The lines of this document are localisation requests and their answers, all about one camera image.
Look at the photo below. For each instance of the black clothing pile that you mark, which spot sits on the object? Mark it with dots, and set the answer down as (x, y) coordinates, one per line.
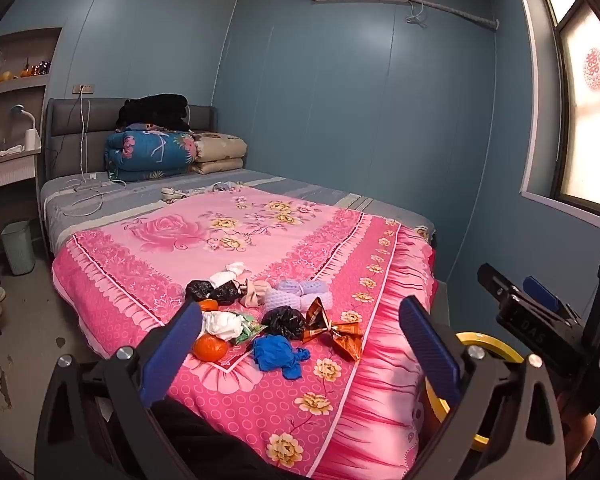
(155, 110)

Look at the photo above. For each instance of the small black plastic bag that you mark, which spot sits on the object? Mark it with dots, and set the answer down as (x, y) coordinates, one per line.
(225, 294)
(199, 290)

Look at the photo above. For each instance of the person's right hand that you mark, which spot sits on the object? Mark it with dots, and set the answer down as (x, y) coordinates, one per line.
(577, 425)

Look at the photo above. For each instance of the orange snack wrapper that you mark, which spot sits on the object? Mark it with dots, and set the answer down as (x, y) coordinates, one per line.
(347, 337)
(316, 317)

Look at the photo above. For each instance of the lavender knitted cloth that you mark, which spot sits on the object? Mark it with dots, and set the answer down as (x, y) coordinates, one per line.
(292, 295)

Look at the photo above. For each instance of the small white item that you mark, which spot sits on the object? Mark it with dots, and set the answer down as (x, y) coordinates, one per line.
(171, 194)

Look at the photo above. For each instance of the blue floral folded quilt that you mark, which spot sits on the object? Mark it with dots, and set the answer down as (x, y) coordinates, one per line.
(145, 152)

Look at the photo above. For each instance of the grey padded headboard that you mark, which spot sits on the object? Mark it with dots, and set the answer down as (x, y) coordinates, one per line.
(70, 130)

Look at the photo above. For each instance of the wrapped air conditioner pipe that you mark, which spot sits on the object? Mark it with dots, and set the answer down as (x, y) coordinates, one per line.
(460, 12)

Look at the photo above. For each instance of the large black plastic bag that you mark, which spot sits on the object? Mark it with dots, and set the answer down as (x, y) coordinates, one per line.
(282, 322)

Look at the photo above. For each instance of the bed with grey sheet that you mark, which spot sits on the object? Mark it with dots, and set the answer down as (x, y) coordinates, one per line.
(305, 190)

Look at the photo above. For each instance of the beige folded quilt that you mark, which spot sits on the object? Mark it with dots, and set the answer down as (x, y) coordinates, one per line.
(220, 152)

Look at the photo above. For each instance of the large tangerine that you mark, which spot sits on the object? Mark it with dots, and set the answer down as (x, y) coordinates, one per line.
(210, 349)

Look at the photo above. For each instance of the white desk lamp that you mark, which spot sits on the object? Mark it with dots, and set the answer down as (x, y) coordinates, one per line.
(31, 139)

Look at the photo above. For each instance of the red paper cutout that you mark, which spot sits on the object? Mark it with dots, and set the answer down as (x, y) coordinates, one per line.
(595, 70)

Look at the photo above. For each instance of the shelf ornaments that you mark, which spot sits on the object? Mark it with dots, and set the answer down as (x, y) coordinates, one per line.
(27, 71)

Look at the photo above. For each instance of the yellow rimmed black trash bin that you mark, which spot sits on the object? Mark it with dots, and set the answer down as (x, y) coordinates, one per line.
(500, 347)

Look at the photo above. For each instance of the small tangerine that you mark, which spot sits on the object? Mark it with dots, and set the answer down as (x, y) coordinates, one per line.
(209, 305)

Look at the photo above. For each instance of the window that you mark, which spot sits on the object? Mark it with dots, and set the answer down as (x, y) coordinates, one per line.
(590, 125)

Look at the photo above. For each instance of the white cloth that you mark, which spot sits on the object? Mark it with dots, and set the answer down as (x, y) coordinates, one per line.
(222, 325)

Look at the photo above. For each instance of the green wrapper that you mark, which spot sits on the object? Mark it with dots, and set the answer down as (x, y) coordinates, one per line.
(250, 331)

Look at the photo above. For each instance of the wall socket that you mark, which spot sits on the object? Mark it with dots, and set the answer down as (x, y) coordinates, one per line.
(83, 89)

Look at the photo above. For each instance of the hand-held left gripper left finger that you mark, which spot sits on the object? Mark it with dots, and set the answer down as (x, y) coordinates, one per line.
(172, 355)

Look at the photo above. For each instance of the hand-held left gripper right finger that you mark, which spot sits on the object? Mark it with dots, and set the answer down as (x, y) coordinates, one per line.
(430, 355)

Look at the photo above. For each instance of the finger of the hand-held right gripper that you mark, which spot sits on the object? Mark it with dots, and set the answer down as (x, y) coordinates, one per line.
(497, 282)
(542, 292)

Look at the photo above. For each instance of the pink floral blanket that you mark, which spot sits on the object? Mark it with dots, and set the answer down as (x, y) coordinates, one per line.
(190, 240)

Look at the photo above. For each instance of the white tissue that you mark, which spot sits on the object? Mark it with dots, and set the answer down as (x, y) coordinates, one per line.
(225, 277)

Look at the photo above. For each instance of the wall shelf unit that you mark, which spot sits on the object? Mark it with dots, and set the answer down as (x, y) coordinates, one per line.
(15, 90)

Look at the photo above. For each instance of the beige cloth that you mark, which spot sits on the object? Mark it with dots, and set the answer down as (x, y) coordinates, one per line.
(254, 295)

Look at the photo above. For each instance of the green wastebasket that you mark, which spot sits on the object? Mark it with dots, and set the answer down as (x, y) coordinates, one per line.
(19, 250)

